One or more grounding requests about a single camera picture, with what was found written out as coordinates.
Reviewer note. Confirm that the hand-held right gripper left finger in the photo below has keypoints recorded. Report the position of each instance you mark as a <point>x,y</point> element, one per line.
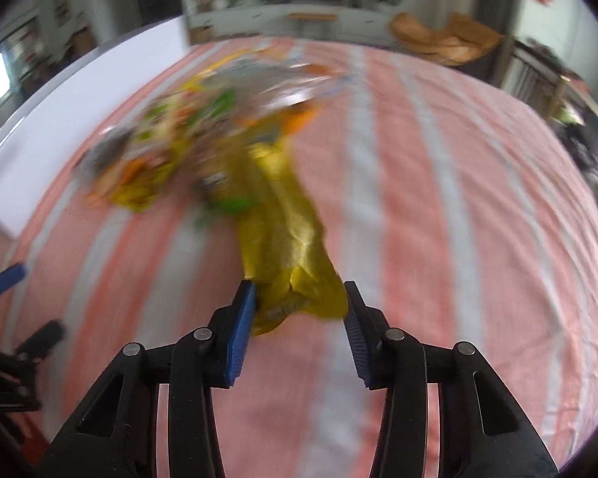
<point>239,331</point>

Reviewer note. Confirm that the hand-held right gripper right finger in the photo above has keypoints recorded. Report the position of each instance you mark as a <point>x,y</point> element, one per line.
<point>356,343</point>

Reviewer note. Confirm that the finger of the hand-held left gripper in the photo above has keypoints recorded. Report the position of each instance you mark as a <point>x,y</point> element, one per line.
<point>45,336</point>
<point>10,278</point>

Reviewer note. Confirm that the gold foil snack packet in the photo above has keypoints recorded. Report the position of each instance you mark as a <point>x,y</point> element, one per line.
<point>284,239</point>

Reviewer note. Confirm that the orange-yellow snack bag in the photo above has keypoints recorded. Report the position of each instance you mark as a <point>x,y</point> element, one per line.
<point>179,129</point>

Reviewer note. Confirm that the white foam board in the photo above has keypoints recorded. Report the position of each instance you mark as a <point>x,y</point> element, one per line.
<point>55,124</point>

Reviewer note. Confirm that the orange white striped cloth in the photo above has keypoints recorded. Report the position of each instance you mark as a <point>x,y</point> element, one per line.
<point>453,209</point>

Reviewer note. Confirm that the cardboard box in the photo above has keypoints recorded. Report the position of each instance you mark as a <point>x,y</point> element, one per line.
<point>202,34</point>

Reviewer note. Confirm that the white television cabinet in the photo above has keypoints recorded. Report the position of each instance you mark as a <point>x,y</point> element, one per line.
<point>259,17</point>

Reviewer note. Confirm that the orange lounge chair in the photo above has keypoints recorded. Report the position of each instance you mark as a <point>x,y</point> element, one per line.
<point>443,40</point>

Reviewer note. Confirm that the dark wooden chair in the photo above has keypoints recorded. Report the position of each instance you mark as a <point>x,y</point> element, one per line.
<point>533,74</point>

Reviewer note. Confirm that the wooden stool with metal legs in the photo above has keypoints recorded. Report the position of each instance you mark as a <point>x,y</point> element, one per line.
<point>311,17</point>

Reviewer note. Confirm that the framed wall picture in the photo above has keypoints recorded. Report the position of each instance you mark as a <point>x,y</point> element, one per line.
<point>63,7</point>

